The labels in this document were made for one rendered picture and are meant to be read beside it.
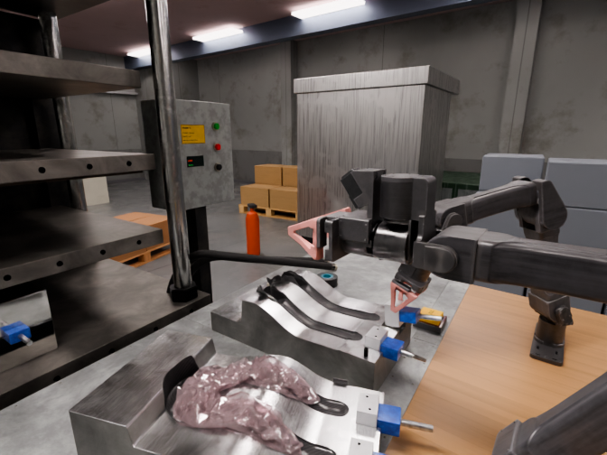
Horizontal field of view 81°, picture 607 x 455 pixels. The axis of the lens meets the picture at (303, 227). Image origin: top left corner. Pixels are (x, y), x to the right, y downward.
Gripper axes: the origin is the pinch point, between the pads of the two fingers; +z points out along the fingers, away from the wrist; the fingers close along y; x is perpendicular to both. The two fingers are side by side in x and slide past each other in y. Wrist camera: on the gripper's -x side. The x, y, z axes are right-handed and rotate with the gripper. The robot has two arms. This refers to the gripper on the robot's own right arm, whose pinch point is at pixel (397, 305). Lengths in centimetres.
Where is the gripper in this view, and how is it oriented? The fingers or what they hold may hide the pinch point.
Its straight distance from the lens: 93.7
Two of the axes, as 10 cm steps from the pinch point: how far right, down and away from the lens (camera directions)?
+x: 7.5, 4.8, -4.5
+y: -5.6, 1.0, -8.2
